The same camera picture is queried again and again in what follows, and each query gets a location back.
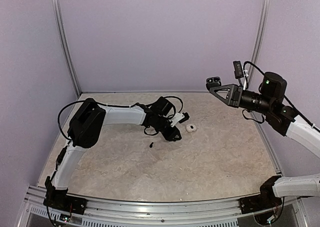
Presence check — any black round charging case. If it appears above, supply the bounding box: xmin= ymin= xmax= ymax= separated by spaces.
xmin=206 ymin=76 xmax=222 ymax=88

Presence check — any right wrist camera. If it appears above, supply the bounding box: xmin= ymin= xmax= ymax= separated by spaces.
xmin=233 ymin=60 xmax=249 ymax=90

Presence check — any front aluminium rail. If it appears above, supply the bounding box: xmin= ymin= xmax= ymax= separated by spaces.
xmin=14 ymin=186 xmax=308 ymax=227

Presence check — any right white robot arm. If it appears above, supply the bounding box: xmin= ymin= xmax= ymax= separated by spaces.
xmin=206 ymin=72 xmax=320 ymax=209

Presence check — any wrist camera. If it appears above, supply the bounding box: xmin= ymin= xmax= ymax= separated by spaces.
xmin=170 ymin=112 xmax=190 ymax=127
xmin=233 ymin=60 xmax=249 ymax=90

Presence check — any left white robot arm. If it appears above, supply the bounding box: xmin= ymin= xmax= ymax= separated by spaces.
xmin=45 ymin=96 xmax=189 ymax=210

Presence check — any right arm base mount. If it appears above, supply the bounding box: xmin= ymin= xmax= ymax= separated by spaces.
xmin=239 ymin=175 xmax=283 ymax=214

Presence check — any right aluminium frame post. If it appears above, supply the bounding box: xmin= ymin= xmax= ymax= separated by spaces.
xmin=249 ymin=0 xmax=272 ymax=70

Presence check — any white earbud charging case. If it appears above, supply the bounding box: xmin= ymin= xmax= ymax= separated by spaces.
xmin=185 ymin=124 xmax=197 ymax=133

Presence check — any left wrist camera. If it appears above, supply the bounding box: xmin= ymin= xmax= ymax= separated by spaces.
xmin=170 ymin=112 xmax=190 ymax=127

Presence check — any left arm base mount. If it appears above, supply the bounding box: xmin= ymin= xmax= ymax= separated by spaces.
xmin=43 ymin=176 xmax=87 ymax=215

